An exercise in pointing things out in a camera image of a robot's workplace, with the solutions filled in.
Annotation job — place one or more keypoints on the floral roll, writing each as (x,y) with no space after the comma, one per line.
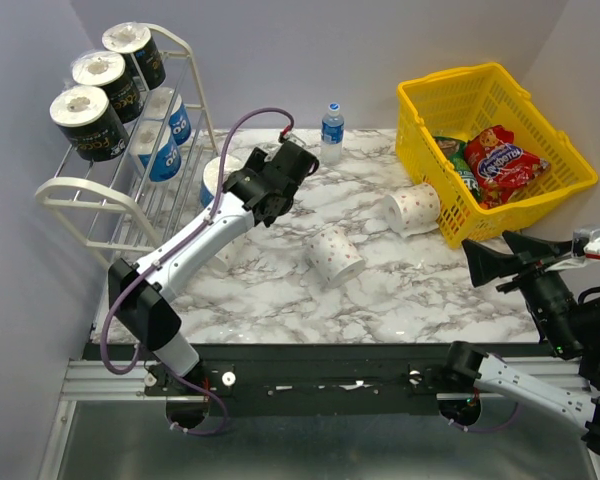
(411,211)
(225,258)
(334,256)

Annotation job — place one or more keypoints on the clear water bottle blue label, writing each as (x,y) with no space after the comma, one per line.
(332,132)

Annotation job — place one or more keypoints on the green snack bag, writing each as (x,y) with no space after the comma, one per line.
(453,150)

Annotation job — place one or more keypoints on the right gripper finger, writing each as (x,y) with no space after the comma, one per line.
(527,250)
(486,264)

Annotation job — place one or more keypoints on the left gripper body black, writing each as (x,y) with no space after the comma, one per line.
(258,161)

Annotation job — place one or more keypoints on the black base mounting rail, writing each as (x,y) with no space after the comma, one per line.
(255,380)

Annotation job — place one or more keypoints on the white metal shelf rack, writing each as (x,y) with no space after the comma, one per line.
(111,208)

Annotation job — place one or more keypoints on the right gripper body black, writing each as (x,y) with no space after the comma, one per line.
(547,296)

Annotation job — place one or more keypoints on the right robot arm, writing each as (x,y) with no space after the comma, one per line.
(468,366)

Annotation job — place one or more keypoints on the red snack bag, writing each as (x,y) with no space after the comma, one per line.
(502,168)

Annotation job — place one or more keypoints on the blue sea monsters roll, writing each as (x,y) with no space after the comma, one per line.
(164,103)

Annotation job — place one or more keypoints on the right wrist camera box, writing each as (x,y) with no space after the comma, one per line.
(585,249)

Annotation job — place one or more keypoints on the black roll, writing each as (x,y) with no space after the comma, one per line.
(134,41)
(108,70)
(87,119)

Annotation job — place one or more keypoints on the yellow plastic shopping basket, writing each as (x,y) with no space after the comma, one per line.
(461,102)

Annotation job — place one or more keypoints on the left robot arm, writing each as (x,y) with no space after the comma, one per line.
(140,294)

